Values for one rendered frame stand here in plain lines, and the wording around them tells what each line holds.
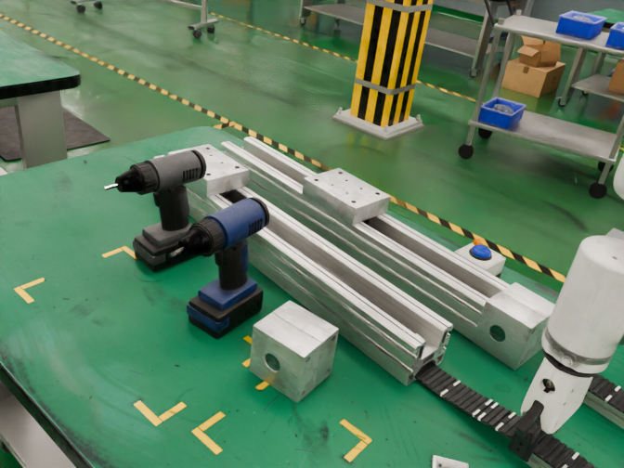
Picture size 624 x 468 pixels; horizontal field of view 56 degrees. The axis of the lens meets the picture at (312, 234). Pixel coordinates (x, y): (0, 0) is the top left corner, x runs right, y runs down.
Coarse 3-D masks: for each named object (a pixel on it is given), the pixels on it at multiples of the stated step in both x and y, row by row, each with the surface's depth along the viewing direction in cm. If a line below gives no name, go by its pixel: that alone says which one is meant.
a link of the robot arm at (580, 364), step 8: (544, 336) 76; (544, 344) 76; (552, 344) 74; (552, 352) 74; (560, 352) 74; (568, 352) 73; (560, 360) 74; (568, 360) 72; (576, 360) 72; (584, 360) 72; (592, 360) 72; (600, 360) 72; (608, 360) 73; (576, 368) 73; (584, 368) 72; (592, 368) 72; (600, 368) 73
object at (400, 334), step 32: (192, 192) 131; (288, 224) 119; (256, 256) 117; (288, 256) 109; (320, 256) 114; (288, 288) 112; (320, 288) 105; (352, 288) 107; (384, 288) 103; (352, 320) 100; (384, 320) 96; (416, 320) 99; (384, 352) 97; (416, 352) 92
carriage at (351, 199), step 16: (320, 176) 130; (336, 176) 131; (352, 176) 132; (304, 192) 130; (320, 192) 126; (336, 192) 124; (352, 192) 125; (368, 192) 126; (336, 208) 123; (352, 208) 120; (368, 208) 122; (384, 208) 127; (352, 224) 121
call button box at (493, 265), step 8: (464, 248) 124; (488, 248) 125; (464, 256) 121; (472, 256) 121; (496, 256) 122; (480, 264) 119; (488, 264) 119; (496, 264) 120; (488, 272) 119; (496, 272) 122
